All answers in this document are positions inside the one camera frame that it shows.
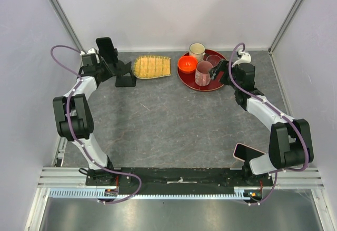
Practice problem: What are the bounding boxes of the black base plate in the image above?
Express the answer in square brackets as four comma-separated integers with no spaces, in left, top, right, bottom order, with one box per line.
[79,167,273,196]

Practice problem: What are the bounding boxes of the pink-cased smartphone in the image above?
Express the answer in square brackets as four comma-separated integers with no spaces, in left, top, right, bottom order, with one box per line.
[233,143,265,162]

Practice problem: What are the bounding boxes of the clear drinking glass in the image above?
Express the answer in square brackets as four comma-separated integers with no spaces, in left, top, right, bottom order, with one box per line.
[206,55,222,69]

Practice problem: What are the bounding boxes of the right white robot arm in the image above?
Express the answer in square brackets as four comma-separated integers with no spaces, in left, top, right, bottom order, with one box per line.
[209,60,314,186]

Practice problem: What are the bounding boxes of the orange bowl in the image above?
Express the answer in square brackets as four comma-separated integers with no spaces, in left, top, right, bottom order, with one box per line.
[177,56,198,74]

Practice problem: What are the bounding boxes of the black round-base phone stand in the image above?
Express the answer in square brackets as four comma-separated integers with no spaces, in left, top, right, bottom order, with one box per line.
[105,48,131,77]

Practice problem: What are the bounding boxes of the red oval lacquer tray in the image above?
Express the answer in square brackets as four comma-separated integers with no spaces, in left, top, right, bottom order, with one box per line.
[176,49,227,92]

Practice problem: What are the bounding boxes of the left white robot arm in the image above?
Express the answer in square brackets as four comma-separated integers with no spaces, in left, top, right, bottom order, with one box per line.
[53,51,116,185]

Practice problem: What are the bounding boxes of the slotted cable duct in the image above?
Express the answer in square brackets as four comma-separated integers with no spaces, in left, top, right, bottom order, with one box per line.
[49,188,252,200]

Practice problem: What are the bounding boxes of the yellow woven bamboo mat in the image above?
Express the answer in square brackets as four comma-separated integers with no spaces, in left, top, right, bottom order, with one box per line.
[133,55,171,79]

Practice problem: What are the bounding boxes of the black folding phone stand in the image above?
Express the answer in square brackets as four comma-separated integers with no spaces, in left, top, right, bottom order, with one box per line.
[115,62,136,87]

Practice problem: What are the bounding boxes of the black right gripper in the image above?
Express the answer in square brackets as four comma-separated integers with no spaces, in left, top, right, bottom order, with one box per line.
[208,58,241,91]

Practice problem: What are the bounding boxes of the black smartphone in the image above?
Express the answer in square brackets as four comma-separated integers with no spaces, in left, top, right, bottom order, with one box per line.
[95,37,118,64]

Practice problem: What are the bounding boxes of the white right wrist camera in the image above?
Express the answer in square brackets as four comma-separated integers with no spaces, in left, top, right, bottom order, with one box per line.
[232,49,251,67]

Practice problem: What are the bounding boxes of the pink patterned mug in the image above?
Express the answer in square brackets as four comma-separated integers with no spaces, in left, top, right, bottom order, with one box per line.
[195,61,213,87]

